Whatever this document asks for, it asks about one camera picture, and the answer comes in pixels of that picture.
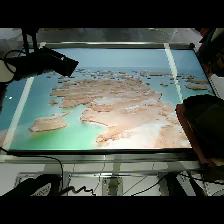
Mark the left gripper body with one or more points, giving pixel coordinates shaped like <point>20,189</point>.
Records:
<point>60,62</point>

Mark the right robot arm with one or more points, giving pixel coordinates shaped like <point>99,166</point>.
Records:
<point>174,187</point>

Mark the black garment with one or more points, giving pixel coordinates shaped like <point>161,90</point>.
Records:
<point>206,126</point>

